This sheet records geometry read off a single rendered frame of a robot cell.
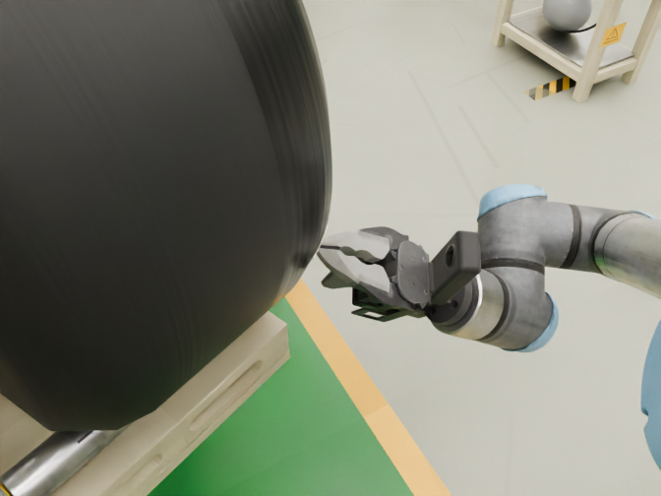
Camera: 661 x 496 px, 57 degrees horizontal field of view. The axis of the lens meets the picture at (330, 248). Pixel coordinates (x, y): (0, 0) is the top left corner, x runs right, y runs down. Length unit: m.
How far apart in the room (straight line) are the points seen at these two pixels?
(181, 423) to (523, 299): 0.44
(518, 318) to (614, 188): 1.74
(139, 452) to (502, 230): 0.52
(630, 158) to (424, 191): 0.84
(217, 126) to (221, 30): 0.06
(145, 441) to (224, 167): 0.41
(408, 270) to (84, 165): 0.42
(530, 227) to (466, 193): 1.47
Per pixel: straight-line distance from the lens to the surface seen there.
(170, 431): 0.72
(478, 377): 1.79
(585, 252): 0.87
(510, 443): 1.71
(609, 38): 2.80
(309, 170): 0.44
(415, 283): 0.67
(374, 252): 0.65
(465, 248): 0.63
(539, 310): 0.82
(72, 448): 0.68
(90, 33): 0.35
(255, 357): 0.76
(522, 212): 0.84
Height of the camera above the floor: 1.49
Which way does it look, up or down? 47 degrees down
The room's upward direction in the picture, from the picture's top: straight up
